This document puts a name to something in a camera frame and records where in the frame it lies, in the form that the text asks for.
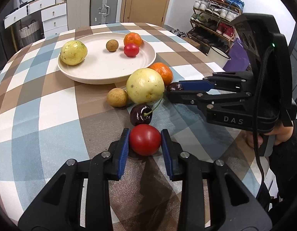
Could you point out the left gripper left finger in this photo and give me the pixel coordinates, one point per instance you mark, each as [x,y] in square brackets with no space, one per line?
[77,196]

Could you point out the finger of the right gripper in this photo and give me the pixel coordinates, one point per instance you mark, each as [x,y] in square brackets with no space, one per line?
[185,97]
[197,85]

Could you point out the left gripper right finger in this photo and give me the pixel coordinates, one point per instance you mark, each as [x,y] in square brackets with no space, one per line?
[213,197]

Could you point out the large yellow passion fruit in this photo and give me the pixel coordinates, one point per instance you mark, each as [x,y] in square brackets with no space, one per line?
[145,85]

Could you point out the dark cherry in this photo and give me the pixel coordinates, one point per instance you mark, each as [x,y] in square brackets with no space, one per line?
[174,86]
[143,113]

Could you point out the red cherry tomato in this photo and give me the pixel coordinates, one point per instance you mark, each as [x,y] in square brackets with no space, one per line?
[145,140]
[131,50]

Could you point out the orange mandarin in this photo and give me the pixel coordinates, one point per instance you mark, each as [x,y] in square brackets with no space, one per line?
[164,71]
[133,38]

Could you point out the brown longan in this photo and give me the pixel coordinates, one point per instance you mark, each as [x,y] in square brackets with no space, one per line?
[112,45]
[117,97]

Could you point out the green yellow passion fruit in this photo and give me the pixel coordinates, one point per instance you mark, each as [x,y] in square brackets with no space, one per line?
[73,52]

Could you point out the right hand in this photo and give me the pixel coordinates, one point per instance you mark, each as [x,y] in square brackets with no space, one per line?
[281,133]

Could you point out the orange mandarin on table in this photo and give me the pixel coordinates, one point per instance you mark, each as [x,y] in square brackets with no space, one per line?
[164,71]

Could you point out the white enamel bucket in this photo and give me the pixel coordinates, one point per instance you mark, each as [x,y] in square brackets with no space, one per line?
[218,56]

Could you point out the purple bag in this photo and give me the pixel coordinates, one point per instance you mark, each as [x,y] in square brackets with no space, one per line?
[239,60]

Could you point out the wooden shoe rack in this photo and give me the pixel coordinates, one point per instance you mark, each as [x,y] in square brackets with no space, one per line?
[212,23]

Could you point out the brown longan on table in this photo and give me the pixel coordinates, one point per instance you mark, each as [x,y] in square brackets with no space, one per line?
[117,97]

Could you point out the cream round plate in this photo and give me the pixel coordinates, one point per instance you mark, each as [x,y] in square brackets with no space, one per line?
[101,67]

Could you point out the checkered tablecloth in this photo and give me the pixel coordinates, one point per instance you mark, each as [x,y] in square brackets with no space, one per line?
[47,118]

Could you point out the wooden door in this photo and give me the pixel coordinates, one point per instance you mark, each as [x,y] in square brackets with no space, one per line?
[144,11]

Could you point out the silver suitcase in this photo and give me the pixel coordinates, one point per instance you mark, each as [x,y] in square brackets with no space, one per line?
[103,12]

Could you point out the beige suitcase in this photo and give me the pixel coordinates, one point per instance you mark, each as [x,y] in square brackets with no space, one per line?
[78,13]

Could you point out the white drawer cabinet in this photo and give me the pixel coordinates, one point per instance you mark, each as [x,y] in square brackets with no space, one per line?
[51,13]

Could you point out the woven laundry basket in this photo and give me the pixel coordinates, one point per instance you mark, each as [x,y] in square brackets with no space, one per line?
[31,33]

